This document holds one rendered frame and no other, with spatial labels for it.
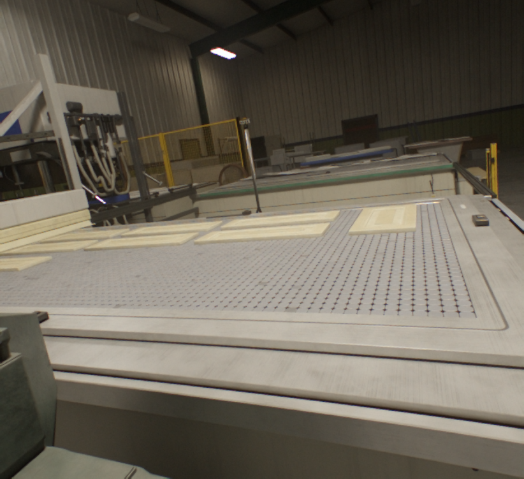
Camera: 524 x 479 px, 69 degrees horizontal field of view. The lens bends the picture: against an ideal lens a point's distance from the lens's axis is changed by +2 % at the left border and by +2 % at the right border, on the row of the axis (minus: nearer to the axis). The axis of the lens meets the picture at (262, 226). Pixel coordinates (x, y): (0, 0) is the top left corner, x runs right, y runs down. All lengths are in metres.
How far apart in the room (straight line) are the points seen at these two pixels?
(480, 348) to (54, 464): 0.68
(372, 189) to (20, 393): 4.40
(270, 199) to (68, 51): 6.61
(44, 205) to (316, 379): 2.96
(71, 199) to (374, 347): 3.13
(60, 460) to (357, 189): 4.41
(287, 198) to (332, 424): 4.40
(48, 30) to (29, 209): 7.08
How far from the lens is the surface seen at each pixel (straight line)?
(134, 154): 4.70
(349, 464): 0.83
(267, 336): 0.85
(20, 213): 3.33
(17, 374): 0.63
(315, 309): 0.95
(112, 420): 1.09
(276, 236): 1.69
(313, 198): 4.88
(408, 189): 4.72
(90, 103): 5.38
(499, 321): 0.89
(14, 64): 9.25
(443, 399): 0.71
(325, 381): 0.74
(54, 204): 3.50
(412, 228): 1.58
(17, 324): 0.73
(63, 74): 9.92
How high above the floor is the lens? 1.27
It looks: 11 degrees down
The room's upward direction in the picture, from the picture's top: 9 degrees counter-clockwise
